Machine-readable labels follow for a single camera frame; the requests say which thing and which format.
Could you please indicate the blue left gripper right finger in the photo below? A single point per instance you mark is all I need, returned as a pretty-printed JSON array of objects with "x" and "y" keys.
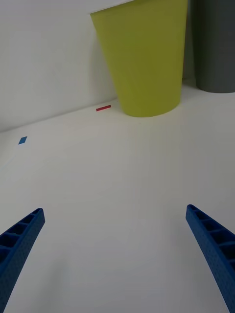
[{"x": 215, "y": 242}]

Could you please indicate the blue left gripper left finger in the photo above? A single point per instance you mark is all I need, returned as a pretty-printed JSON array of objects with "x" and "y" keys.
[{"x": 20, "y": 244}]

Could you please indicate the yellow-green plastic waste bin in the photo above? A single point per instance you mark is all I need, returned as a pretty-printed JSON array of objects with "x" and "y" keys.
[{"x": 147, "y": 63}]

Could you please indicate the grey plastic waste bin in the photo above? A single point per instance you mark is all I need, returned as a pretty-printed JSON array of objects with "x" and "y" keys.
[{"x": 215, "y": 49}]

